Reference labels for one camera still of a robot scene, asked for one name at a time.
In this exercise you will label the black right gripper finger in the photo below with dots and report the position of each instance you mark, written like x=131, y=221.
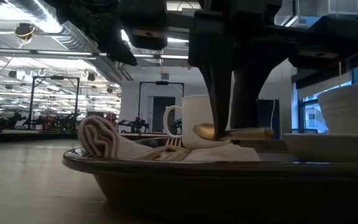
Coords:
x=219, y=99
x=245, y=99

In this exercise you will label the black folded panels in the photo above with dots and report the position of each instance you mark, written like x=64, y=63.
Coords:
x=267, y=115

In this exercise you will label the red background object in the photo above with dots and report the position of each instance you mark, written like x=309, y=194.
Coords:
x=110, y=117

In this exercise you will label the shiny rectangular air duct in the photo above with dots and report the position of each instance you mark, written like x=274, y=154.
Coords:
x=315, y=7

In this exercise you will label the dark door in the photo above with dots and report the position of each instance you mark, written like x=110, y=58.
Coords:
x=163, y=113

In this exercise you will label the white ceramic mug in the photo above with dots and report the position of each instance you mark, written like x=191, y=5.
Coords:
x=194, y=112

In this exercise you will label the black background robot arm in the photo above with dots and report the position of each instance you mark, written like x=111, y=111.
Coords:
x=134, y=124
x=176, y=124

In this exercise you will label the white ribbed plate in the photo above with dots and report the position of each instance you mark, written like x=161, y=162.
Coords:
x=331, y=148

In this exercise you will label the grey wall vent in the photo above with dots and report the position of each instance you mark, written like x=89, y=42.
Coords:
x=164, y=76

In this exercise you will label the gold fork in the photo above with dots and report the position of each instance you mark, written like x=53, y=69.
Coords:
x=174, y=144

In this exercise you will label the white ribbed bowl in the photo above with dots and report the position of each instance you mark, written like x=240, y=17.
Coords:
x=350, y=109

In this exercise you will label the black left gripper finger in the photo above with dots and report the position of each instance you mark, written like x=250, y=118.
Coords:
x=120, y=46

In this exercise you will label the dark oval tray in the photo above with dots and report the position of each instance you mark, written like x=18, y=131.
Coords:
x=197, y=193

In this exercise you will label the background robot rig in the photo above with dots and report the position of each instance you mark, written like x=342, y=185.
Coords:
x=51, y=121

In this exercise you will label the silver corrugated air duct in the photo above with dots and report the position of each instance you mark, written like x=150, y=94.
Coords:
x=70, y=37

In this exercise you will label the black ceiling lamp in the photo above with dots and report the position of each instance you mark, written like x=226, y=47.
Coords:
x=91, y=76
x=12, y=73

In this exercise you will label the gold spoon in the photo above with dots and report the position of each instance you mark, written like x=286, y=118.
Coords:
x=204, y=130

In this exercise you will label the beige cloth napkin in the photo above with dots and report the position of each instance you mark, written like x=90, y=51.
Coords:
x=104, y=140

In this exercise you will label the black metal rig frame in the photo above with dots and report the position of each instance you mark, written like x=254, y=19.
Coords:
x=56, y=77
x=162, y=82

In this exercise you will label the long ceiling light bar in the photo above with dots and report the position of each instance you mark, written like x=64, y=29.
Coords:
x=57, y=53

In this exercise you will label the glass window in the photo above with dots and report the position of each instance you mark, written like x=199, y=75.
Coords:
x=314, y=115

